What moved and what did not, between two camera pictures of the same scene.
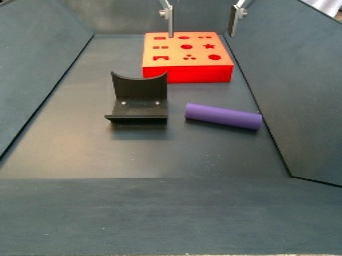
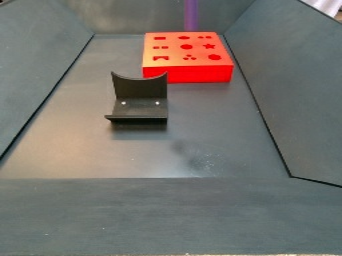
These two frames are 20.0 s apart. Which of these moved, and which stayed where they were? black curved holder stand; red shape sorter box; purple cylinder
Moved: purple cylinder
Stayed: red shape sorter box; black curved holder stand
